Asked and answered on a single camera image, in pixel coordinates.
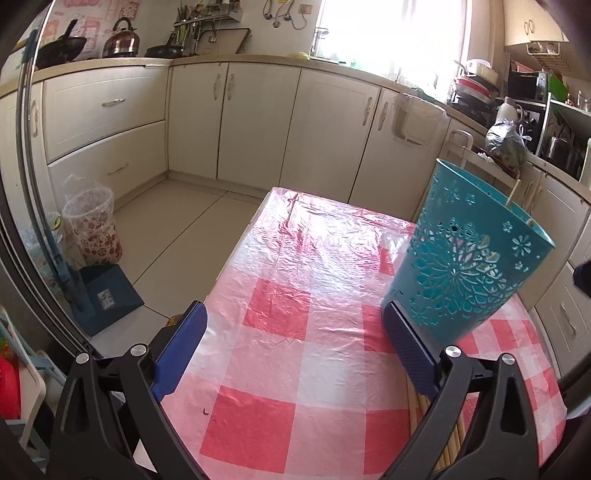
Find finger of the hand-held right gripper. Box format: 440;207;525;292
573;263;591;296

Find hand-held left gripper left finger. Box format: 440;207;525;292
48;301;208;480

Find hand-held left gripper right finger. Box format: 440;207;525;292
382;301;541;480

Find bundle of wooden chopsticks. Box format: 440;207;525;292
405;381;467;472

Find teal perforated utensil holder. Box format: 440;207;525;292
381;158;557;347

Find blue dustpan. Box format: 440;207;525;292
51;251;145;337

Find red white checkered tablecloth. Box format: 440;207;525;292
159;187;568;480

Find steel pot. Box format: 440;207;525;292
547;136;585;169

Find floral clear trash bin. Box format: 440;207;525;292
62;174;124;266

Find dark plastic bag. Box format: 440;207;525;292
485;119;529;169

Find white plastic stool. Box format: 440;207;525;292
0;360;47;462

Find red plastic item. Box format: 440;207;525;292
0;355;21;421

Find white jug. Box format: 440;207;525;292
496;99;520;123

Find green plastic item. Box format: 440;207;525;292
549;74;571;100

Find black microwave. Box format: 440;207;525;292
508;71;550;102

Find dish rack with dishes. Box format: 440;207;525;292
450;59;502;112

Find white hanging waste bin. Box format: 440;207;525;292
392;93;450;146

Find cream kitchen cabinets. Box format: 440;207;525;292
0;55;591;379

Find black frying pan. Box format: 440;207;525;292
145;44;184;59

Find bright window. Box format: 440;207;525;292
318;0;467;79

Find steel kettle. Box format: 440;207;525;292
102;17;140;57

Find black wok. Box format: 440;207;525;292
34;19;88;68

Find dark sliding door frame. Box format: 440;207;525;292
0;28;102;365

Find white wire shelf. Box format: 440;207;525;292
526;41;570;58

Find cream wall cabinet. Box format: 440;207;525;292
503;0;571;47

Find wall utensil rack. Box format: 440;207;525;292
173;2;245;28

